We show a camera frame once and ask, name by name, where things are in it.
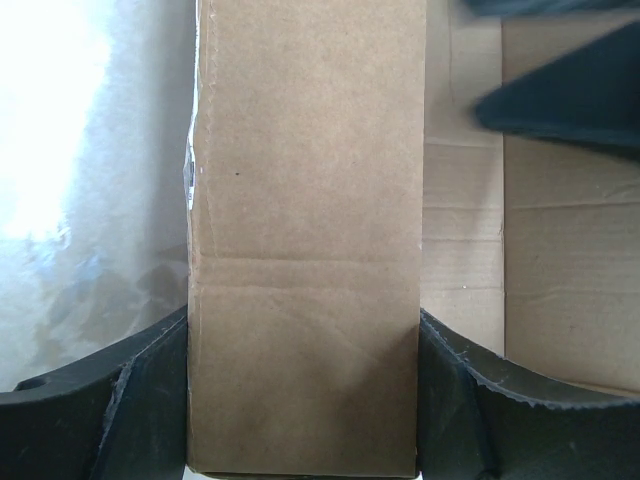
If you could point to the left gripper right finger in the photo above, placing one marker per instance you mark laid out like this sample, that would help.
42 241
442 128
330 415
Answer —
481 416

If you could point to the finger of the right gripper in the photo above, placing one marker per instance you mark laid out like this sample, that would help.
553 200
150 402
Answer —
588 98
518 8

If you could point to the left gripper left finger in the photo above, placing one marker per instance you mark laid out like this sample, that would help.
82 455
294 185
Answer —
119 413

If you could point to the brown cardboard express box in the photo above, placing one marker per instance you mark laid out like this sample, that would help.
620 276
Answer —
340 186

